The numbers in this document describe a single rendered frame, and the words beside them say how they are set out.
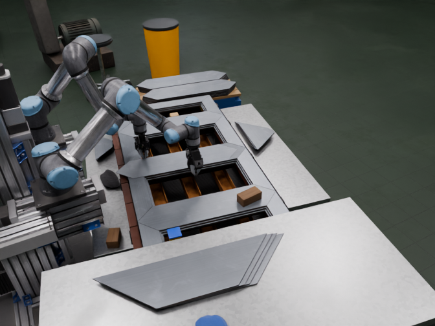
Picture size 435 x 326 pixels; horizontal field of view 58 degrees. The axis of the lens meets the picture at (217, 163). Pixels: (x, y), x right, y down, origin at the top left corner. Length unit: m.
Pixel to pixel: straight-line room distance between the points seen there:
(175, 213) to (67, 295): 0.73
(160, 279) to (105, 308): 0.20
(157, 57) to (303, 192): 3.43
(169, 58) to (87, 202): 3.51
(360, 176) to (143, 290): 2.72
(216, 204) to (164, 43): 3.43
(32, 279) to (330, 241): 1.69
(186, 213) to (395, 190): 2.22
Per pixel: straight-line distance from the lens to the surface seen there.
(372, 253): 1.64
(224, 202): 2.05
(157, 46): 5.22
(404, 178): 3.91
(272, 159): 2.53
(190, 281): 1.44
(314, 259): 1.56
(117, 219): 2.28
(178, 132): 2.00
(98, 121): 1.74
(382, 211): 3.48
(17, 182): 2.14
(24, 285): 2.59
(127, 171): 2.33
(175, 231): 1.86
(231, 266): 1.47
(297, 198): 2.26
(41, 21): 5.97
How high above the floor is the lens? 2.21
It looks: 36 degrees down
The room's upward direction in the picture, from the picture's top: 1 degrees counter-clockwise
